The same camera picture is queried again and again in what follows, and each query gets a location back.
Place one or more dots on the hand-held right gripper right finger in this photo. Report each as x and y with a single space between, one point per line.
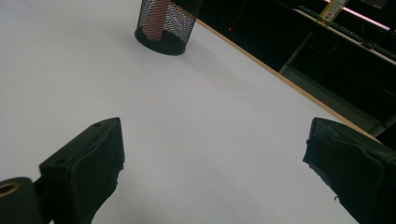
358 174

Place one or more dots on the pink hairbrush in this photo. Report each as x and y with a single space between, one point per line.
155 21

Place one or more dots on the black mesh pen holder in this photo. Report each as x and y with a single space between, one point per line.
168 34

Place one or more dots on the yellow box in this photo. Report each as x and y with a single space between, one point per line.
331 11

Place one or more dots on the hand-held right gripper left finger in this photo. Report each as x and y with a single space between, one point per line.
84 168

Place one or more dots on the black keyboard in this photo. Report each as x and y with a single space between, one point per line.
348 31

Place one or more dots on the grey metal shelf frame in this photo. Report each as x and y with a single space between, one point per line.
336 96

